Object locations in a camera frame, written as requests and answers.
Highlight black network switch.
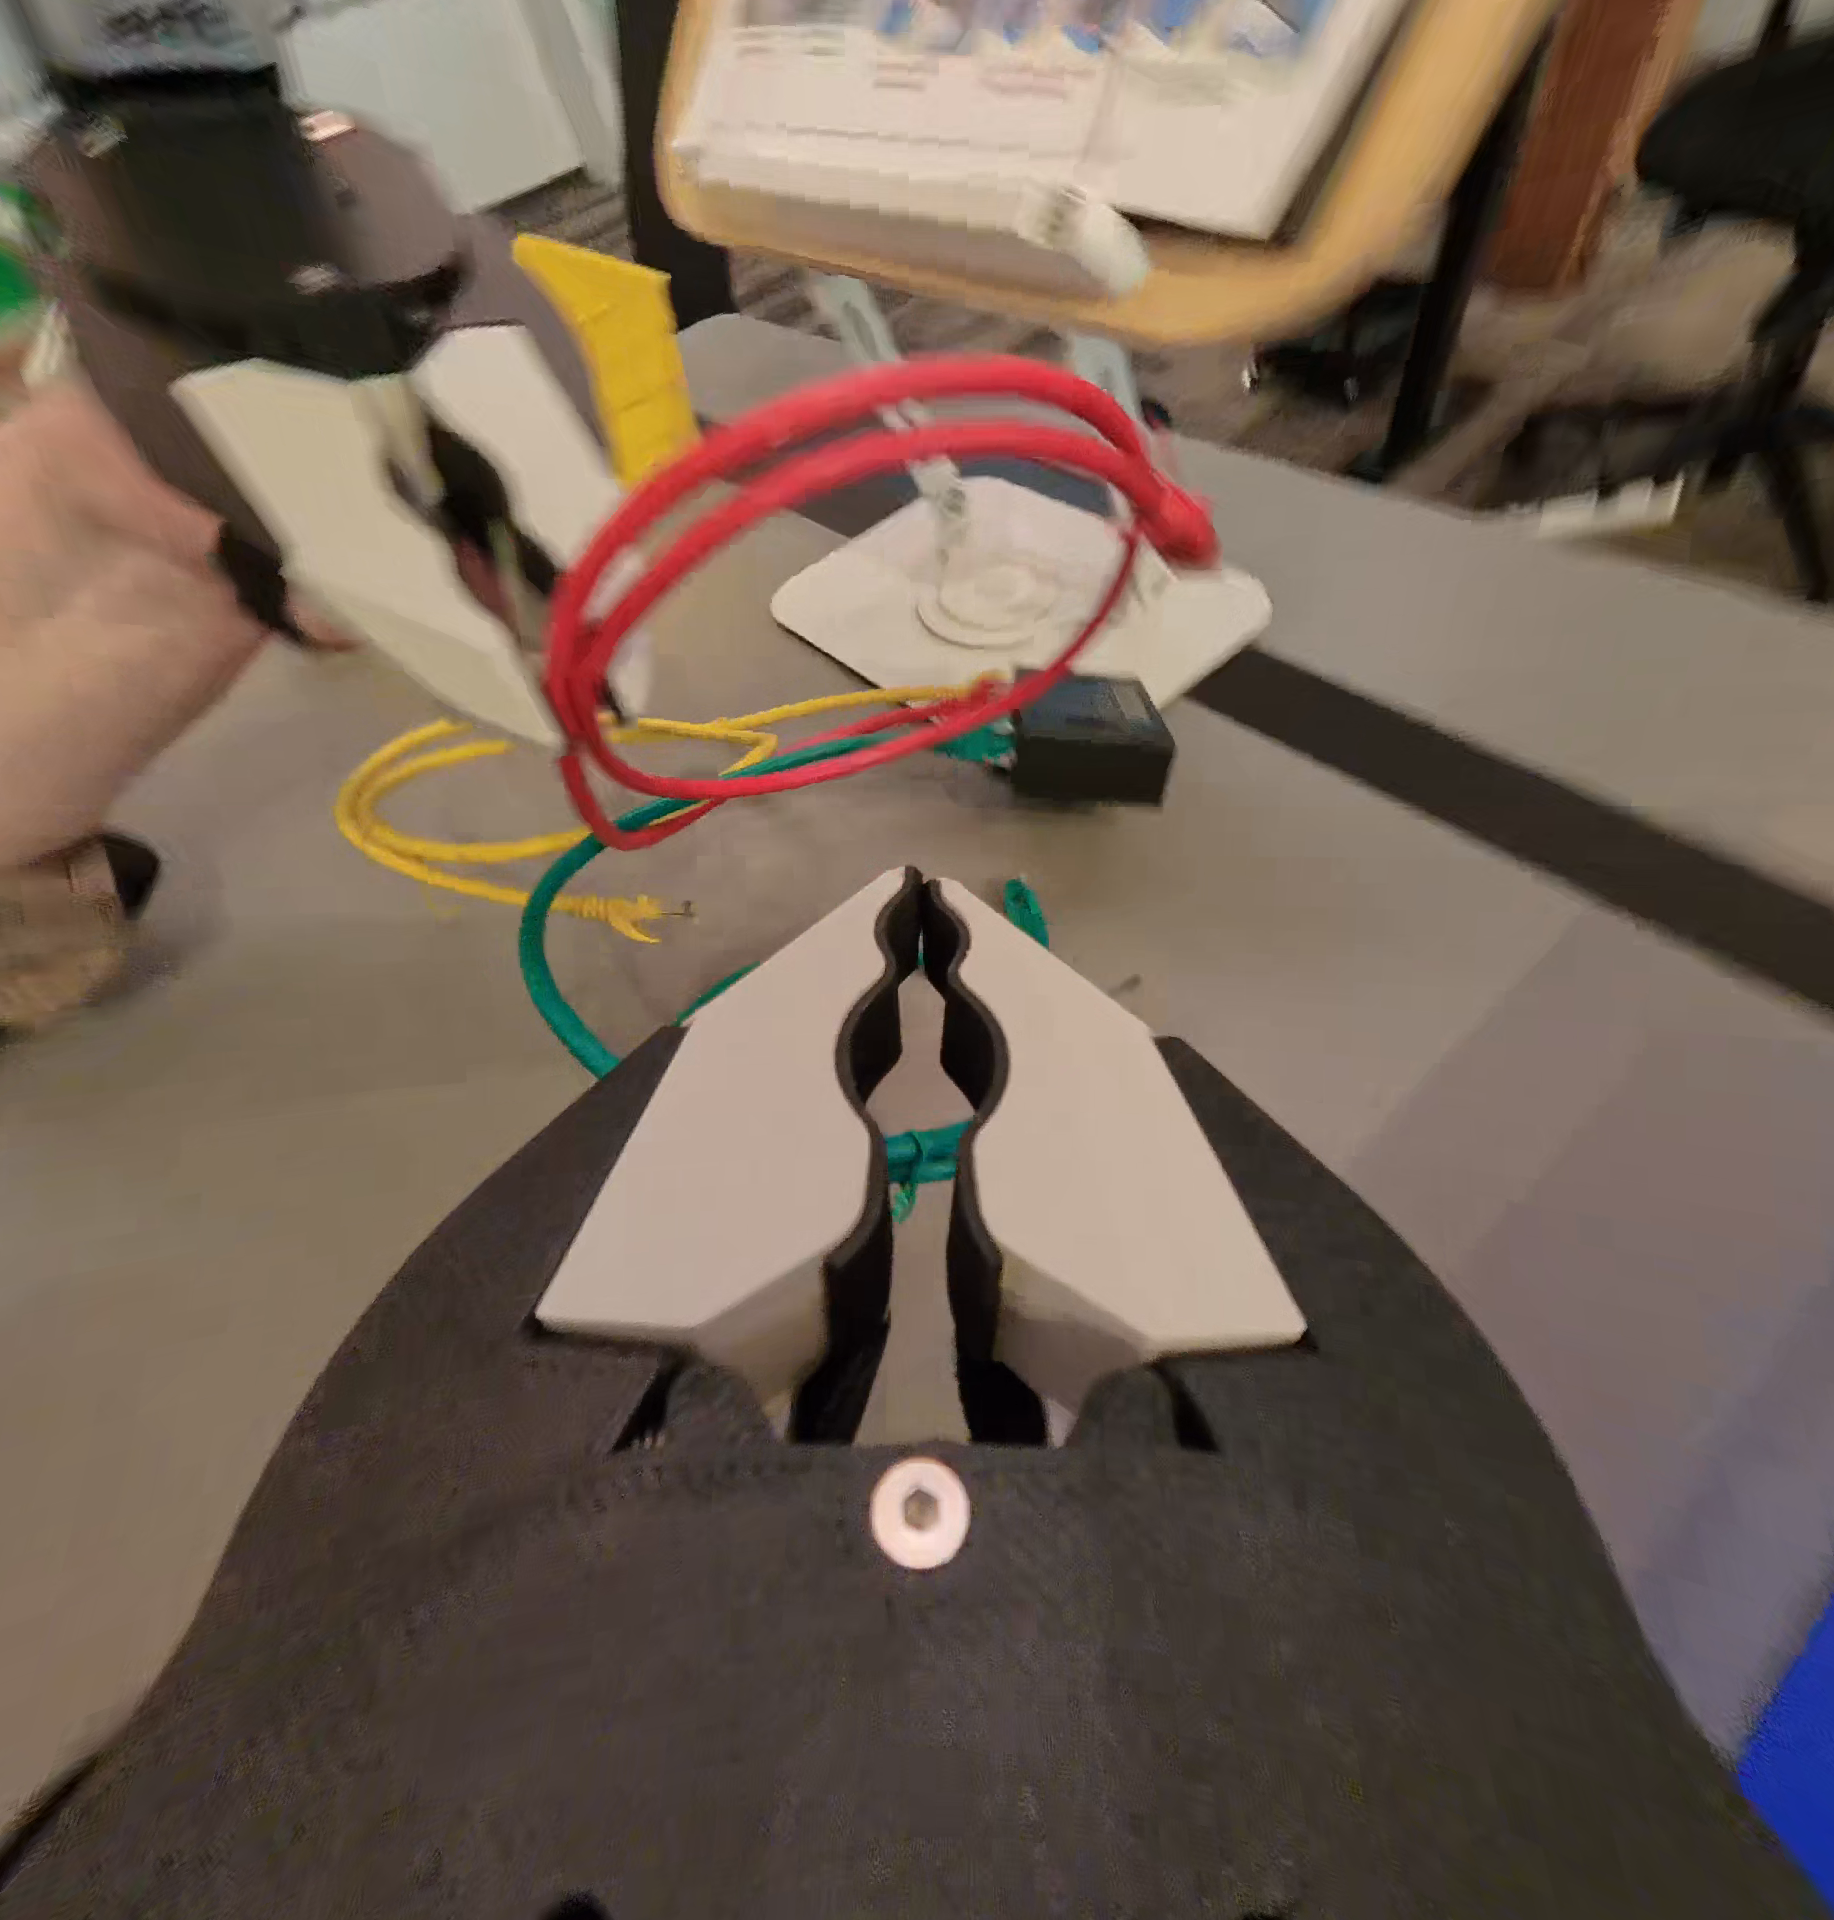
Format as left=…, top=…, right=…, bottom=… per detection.
left=1007, top=674, right=1179, bottom=810

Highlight black office chair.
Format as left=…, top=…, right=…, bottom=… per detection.
left=1635, top=31, right=1834, bottom=603

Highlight yellow ribbed plastic piece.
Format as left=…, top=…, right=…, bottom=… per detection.
left=512, top=232, right=703, bottom=491

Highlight red ethernet cable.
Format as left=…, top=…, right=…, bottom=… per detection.
left=543, top=352, right=1223, bottom=853

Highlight white sheet clip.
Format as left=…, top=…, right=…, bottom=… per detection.
left=1015, top=186, right=1154, bottom=297

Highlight green ethernet cable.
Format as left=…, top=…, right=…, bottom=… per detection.
left=518, top=721, right=1055, bottom=1221

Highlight blue plastic bin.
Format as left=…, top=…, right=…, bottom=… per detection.
left=1735, top=1531, right=1834, bottom=1920

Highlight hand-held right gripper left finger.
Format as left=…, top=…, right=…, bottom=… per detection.
left=535, top=866, right=922, bottom=1447

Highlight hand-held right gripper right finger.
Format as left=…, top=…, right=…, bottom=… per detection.
left=924, top=877, right=1308, bottom=1453

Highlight black table leg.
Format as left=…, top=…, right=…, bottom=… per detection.
left=614, top=0, right=740, bottom=324
left=1375, top=44, right=1550, bottom=483

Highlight person's left hand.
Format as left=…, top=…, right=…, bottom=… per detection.
left=0, top=387, right=282, bottom=877

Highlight printed instruction sheet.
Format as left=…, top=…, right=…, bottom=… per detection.
left=669, top=0, right=1422, bottom=302

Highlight brown wooden post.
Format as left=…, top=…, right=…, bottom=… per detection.
left=1487, top=0, right=1707, bottom=295

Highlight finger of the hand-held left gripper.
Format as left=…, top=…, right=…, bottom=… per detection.
left=411, top=318, right=653, bottom=723
left=174, top=360, right=562, bottom=750

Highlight yellow ethernet cable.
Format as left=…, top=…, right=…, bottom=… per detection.
left=335, top=682, right=1011, bottom=949

